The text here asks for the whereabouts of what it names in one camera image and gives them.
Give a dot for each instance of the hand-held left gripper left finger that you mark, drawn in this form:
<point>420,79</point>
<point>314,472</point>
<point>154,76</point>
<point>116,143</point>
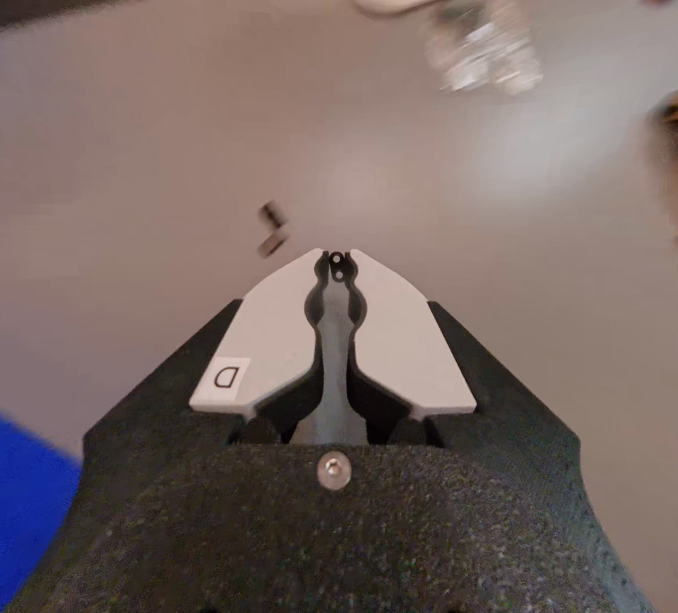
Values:
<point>265,343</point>

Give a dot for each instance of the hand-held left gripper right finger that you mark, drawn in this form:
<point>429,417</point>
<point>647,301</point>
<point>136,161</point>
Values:
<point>408,353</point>

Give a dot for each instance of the black holed lego piece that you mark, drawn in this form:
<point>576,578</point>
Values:
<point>333,264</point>

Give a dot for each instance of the yellow lego car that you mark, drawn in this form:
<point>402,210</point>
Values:
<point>667,157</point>

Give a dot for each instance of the blue plastic bin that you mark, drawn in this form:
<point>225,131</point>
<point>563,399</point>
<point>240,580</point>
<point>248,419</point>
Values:
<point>32,491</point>

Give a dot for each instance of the clear plastic bag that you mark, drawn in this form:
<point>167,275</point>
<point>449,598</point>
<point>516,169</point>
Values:
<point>482,46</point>

